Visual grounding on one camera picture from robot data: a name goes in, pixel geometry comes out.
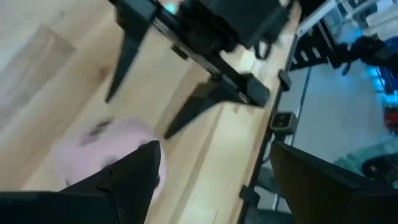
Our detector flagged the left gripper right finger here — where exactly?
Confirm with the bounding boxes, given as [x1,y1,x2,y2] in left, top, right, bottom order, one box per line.
[270,140,398,224]

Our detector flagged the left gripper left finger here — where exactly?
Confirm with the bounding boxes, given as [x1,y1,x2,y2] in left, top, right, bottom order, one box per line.
[62,140,162,224]

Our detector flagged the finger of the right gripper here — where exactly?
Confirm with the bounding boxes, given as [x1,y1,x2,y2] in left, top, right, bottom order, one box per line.
[164,76,240,140]
[104,15,153,103]

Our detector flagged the pink foam dice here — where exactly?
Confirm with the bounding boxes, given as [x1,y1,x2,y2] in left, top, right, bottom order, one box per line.
[54,117,169,200]

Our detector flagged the black table edge clip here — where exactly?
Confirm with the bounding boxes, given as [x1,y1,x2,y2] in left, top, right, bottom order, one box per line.
[238,184,261,208]
[277,68,293,93]

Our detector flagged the small grey camera box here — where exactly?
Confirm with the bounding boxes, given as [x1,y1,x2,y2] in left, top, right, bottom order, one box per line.
[269,111,299,136]

